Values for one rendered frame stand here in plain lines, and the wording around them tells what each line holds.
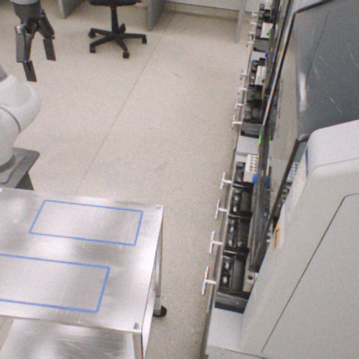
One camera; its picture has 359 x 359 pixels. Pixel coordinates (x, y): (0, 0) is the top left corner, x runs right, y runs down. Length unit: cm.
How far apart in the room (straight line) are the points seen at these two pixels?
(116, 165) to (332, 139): 215
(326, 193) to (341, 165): 5
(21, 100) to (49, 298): 86
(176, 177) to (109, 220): 134
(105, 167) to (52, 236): 144
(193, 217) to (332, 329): 149
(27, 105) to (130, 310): 98
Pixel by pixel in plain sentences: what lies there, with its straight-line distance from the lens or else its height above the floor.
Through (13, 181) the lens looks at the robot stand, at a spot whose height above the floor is 70.
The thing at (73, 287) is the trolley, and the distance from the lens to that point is 116.
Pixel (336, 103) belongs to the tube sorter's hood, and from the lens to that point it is 77.
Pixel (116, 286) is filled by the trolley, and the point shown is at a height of 82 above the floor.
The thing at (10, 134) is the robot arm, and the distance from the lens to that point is 164.
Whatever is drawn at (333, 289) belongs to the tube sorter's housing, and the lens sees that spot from 84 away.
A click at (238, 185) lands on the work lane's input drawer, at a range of 144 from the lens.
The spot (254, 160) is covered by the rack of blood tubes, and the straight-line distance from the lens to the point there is 146.
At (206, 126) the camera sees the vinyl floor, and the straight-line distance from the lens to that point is 303.
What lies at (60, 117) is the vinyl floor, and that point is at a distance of 317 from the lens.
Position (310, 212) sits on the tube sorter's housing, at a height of 135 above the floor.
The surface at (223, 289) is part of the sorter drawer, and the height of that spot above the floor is 82.
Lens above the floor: 182
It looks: 46 degrees down
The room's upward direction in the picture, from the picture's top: 4 degrees clockwise
